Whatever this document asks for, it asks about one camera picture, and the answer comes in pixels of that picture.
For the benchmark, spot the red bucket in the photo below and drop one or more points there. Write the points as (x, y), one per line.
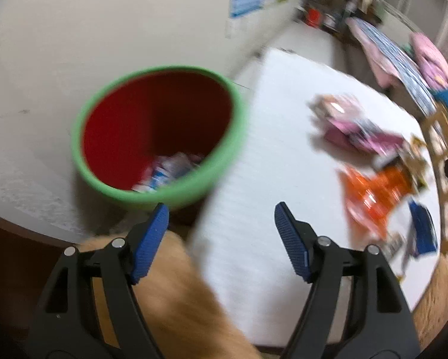
(314, 17)

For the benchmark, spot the pile of crumpled wrappers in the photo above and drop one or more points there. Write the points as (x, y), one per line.
(164, 172)

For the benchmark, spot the pink cloth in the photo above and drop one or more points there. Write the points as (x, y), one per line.
(433, 60)

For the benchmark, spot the white cloth-covered table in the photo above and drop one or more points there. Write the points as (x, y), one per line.
(268, 138)

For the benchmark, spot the small silver wrapper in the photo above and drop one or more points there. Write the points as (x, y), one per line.
(395, 248)

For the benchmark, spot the brown and yellow wrapper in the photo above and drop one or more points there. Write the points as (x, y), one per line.
(414, 160)

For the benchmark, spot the crumpled pink wrapper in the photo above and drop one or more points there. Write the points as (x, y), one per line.
(362, 136)

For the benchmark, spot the green-rimmed red bin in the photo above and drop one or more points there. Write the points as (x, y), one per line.
(156, 119)

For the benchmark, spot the blue patterned blanket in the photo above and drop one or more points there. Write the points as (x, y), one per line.
(395, 56)

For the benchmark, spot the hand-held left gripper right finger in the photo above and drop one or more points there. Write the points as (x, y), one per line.
(291, 239)

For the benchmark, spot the brown wooden frame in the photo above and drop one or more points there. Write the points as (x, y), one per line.
(438, 127)

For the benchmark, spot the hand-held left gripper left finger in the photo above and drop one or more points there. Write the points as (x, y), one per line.
(151, 243)

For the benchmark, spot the blue packet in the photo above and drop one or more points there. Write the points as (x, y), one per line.
(423, 228)

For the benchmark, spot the dark wooden shelf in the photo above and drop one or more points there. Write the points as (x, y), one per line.
(332, 3)

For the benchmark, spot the orange snack wrapper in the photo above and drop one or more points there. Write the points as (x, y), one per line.
(373, 194)

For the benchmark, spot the yellow fuzzy rug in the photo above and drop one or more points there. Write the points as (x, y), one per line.
(179, 295)

